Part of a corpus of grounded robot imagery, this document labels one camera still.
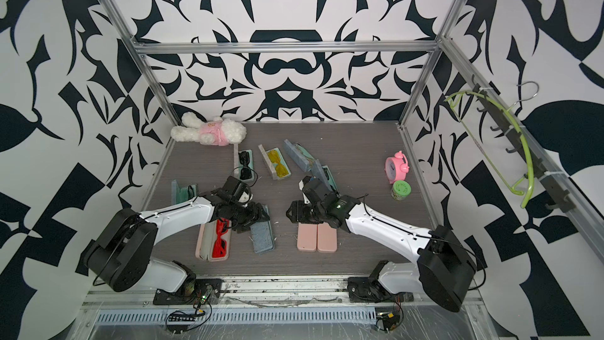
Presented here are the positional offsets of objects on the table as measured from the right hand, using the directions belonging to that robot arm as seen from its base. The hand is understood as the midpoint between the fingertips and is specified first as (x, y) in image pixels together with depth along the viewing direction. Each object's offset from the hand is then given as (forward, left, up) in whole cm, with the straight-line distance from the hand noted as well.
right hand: (289, 211), depth 80 cm
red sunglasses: (-8, +24, -8) cm, 27 cm away
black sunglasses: (+22, +20, -10) cm, 31 cm away
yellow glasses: (+23, +5, -9) cm, 25 cm away
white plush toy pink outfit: (+38, +32, -1) cm, 50 cm away
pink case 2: (-6, -13, -10) cm, 17 cm away
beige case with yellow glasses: (+21, +9, -4) cm, 23 cm away
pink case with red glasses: (-6, +27, -9) cm, 29 cm away
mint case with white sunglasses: (-5, +10, -8) cm, 14 cm away
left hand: (+1, +10, -8) cm, 13 cm away
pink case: (-6, -6, -9) cm, 12 cm away
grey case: (+28, -4, -7) cm, 29 cm away
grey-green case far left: (+12, +43, -9) cm, 45 cm away
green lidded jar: (+11, -42, -7) cm, 44 cm away
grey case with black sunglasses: (+26, +18, -10) cm, 34 cm away
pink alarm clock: (+19, -41, -2) cm, 45 cm away
